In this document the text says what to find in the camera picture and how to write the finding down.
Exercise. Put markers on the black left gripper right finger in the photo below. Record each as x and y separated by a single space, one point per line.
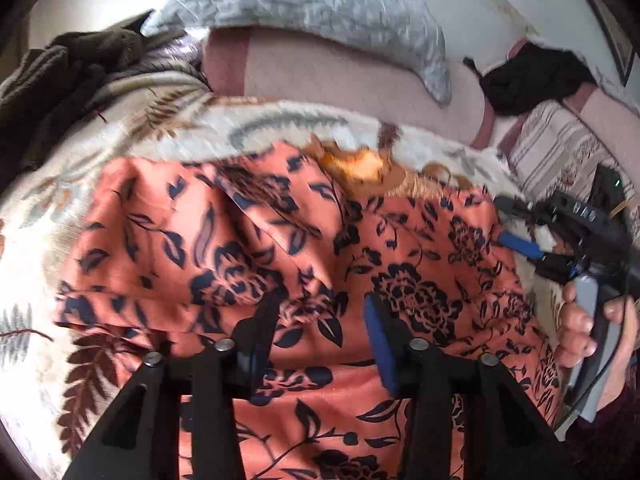
505 437

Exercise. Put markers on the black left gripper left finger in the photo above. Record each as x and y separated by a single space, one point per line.
137 437

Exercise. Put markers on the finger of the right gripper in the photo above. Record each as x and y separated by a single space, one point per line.
526 248
513 207

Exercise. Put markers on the orange floral garment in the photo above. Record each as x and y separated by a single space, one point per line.
184 252

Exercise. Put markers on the striped patterned cushion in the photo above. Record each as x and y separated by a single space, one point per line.
555 150

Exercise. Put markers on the cream leaf-print blanket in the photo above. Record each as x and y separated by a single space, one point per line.
55 381

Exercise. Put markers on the black cloth on bed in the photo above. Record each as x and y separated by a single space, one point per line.
533 75

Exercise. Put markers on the grey quilted pillow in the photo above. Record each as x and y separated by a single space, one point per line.
404 32

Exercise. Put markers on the pink bed sheet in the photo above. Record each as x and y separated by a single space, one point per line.
276 64

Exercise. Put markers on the dark brown fleece garment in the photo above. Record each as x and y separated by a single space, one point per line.
50 89

